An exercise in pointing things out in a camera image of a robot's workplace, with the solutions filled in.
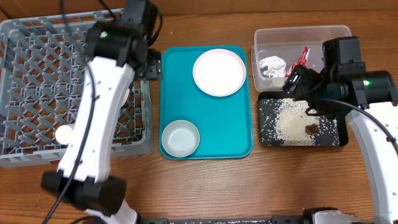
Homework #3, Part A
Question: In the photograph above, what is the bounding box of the red snack wrapper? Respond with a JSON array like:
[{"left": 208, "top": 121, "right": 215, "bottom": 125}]
[{"left": 285, "top": 47, "right": 310, "bottom": 78}]

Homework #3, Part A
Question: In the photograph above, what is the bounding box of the white tissue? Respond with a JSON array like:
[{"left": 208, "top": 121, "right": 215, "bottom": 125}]
[{"left": 259, "top": 56, "right": 286, "bottom": 78}]

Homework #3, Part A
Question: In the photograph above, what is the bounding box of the brown food piece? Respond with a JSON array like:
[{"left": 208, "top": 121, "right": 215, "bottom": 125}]
[{"left": 305, "top": 124, "right": 320, "bottom": 135}]

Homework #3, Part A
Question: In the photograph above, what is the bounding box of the grey small bowl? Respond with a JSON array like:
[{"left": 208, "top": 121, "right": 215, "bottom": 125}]
[{"left": 161, "top": 120, "right": 200, "bottom": 158}]

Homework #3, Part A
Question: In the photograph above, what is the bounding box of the white paper cup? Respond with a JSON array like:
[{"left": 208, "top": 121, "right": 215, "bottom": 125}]
[{"left": 55, "top": 123, "right": 75, "bottom": 145}]

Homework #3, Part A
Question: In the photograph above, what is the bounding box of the white pink bowl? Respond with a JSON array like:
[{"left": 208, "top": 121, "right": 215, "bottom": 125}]
[{"left": 121, "top": 88, "right": 130, "bottom": 107}]

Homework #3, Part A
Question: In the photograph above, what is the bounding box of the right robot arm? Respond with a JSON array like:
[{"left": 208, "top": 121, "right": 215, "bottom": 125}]
[{"left": 282, "top": 36, "right": 397, "bottom": 223}]

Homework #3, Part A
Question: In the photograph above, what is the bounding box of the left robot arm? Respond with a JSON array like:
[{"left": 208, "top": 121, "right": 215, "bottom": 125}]
[{"left": 41, "top": 0, "right": 163, "bottom": 223}]

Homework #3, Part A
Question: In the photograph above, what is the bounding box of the clear plastic bin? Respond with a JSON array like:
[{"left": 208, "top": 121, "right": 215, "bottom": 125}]
[{"left": 251, "top": 25, "right": 351, "bottom": 92}]

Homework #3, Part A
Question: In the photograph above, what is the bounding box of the black plastic tray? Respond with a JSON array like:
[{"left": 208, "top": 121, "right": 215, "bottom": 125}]
[{"left": 257, "top": 90, "right": 349, "bottom": 147}]

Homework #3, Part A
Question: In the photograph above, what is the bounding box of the large white plate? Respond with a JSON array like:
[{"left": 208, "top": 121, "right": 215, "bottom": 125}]
[{"left": 193, "top": 49, "right": 246, "bottom": 97}]

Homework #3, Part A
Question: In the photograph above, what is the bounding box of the teal serving tray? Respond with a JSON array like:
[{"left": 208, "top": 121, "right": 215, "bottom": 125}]
[{"left": 159, "top": 45, "right": 254, "bottom": 159}]

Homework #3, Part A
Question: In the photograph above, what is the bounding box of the grey dish rack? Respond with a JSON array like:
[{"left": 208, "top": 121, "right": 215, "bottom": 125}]
[{"left": 0, "top": 9, "right": 155, "bottom": 169}]

